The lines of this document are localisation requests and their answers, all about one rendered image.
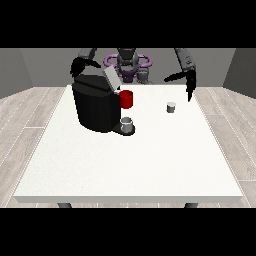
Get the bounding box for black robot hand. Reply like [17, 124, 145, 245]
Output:
[163, 69, 198, 103]
[69, 56, 102, 79]

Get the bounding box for small grey coffee pod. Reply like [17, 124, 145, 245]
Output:
[166, 101, 177, 114]

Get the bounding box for pale grey machine lid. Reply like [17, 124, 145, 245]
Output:
[102, 65, 122, 91]

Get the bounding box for black coffee machine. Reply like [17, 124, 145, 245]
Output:
[71, 73, 136, 136]

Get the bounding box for red pod holder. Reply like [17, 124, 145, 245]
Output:
[119, 89, 134, 110]

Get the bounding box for grey robot trunk purple rings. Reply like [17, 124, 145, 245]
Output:
[103, 48, 154, 86]

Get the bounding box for small grey cup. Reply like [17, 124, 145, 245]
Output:
[120, 116, 134, 133]

